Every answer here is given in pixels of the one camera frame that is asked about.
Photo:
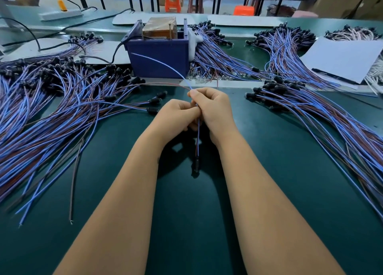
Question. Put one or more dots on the person's left hand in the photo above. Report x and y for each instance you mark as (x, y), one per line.
(170, 122)

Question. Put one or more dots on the person's right hand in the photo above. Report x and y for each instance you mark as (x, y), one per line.
(215, 113)

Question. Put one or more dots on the blue plastic tester box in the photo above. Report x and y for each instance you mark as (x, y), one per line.
(157, 59)

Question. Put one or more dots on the person's right forearm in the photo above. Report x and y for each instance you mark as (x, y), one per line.
(278, 215)

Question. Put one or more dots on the person's left forearm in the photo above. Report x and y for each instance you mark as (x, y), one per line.
(107, 218)

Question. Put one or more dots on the white power strip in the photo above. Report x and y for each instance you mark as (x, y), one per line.
(61, 14)

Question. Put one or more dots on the brown cardboard block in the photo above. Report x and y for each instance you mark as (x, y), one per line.
(160, 28)

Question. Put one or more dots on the white flat mat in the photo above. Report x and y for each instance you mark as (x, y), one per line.
(157, 18)
(105, 51)
(246, 21)

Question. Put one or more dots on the orange plastic stool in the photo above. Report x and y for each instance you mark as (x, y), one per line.
(173, 0)
(244, 10)

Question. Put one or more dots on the black pen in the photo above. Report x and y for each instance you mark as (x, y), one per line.
(335, 76)

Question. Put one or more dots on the pink plastic stool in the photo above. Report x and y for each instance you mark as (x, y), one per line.
(304, 14)

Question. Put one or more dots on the white paper sheet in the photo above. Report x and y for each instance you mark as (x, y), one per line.
(342, 59)

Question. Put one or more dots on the orange plug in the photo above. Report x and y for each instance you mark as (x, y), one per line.
(61, 4)

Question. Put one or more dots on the open cardboard box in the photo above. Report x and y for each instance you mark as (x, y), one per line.
(24, 0)

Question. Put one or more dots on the grey metal pole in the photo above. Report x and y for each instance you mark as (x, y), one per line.
(5, 8)

